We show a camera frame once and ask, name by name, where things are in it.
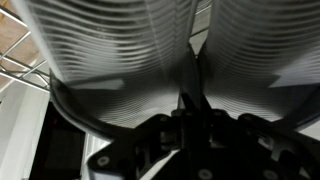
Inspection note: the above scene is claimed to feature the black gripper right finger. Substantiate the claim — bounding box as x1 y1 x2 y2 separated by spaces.
192 49 320 180

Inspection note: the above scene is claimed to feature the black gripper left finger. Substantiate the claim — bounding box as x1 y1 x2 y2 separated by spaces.
86 45 194 180

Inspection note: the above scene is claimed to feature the grey slide slipper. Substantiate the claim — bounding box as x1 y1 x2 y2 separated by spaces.
13 0 201 141
199 0 320 133

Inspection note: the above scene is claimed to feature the chrome wire shoe rack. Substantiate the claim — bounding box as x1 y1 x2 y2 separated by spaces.
0 0 215 95

